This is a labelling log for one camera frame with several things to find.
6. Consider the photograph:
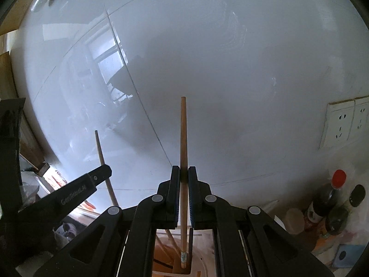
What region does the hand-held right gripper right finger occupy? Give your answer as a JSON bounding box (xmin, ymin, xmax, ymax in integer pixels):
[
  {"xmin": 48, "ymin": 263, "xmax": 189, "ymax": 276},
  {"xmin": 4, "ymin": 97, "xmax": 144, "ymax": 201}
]
[{"xmin": 187, "ymin": 166, "xmax": 335, "ymax": 277}]

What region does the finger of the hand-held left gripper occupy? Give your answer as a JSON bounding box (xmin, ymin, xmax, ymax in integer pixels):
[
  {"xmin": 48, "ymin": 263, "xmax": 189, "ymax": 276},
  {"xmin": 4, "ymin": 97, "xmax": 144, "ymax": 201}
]
[
  {"xmin": 17, "ymin": 164, "xmax": 113, "ymax": 218},
  {"xmin": 0, "ymin": 97, "xmax": 27, "ymax": 211}
]

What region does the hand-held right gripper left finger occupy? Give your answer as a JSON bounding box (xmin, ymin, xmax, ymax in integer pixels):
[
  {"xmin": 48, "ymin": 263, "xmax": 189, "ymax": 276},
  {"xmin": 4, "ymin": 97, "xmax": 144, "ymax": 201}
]
[{"xmin": 35, "ymin": 165, "xmax": 181, "ymax": 277}]

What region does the cream chopstick holder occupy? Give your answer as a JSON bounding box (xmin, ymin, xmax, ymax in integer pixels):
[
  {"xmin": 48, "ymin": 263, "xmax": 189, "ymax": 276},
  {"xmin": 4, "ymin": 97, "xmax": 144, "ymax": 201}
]
[{"xmin": 124, "ymin": 227, "xmax": 220, "ymax": 277}]

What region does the small spice jar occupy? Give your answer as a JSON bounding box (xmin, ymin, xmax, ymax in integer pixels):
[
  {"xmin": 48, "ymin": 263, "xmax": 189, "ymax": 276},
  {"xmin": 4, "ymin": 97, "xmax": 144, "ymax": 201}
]
[{"xmin": 285, "ymin": 208, "xmax": 307, "ymax": 235}]

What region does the red cap dark bottle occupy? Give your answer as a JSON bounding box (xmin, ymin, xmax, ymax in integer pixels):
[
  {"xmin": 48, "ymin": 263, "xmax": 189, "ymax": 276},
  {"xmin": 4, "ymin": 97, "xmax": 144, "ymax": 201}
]
[{"xmin": 305, "ymin": 169, "xmax": 347, "ymax": 232}]

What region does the black cap sauce bottle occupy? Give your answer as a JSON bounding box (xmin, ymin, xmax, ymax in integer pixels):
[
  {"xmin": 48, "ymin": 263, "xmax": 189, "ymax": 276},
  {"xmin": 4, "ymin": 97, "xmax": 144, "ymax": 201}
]
[{"xmin": 325, "ymin": 184, "xmax": 366, "ymax": 236}]

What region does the orange and white seasoning packet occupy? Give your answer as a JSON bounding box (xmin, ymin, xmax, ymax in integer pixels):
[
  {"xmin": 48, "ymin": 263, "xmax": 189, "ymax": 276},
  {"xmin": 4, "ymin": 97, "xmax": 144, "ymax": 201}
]
[{"xmin": 330, "ymin": 243, "xmax": 363, "ymax": 269}]

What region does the white wall socket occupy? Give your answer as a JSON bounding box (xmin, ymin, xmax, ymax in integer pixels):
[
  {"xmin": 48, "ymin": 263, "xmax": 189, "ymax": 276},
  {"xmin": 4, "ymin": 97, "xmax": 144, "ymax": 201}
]
[
  {"xmin": 318, "ymin": 100, "xmax": 357, "ymax": 151},
  {"xmin": 353, "ymin": 96, "xmax": 369, "ymax": 134}
]

